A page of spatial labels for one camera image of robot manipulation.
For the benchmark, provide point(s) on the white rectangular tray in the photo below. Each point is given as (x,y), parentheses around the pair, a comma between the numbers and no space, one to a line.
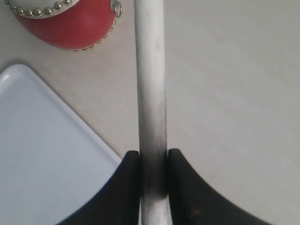
(51,161)

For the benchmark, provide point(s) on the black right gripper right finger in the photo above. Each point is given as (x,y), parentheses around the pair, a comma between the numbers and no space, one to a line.
(194,202)

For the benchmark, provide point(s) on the white wooden drumstick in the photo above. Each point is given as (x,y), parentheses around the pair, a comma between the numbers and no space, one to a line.
(150,61)

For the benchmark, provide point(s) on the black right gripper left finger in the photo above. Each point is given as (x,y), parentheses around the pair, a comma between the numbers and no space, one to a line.
(118,201)

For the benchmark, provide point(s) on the small red drum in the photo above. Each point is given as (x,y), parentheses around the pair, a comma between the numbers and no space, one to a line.
(72,25)

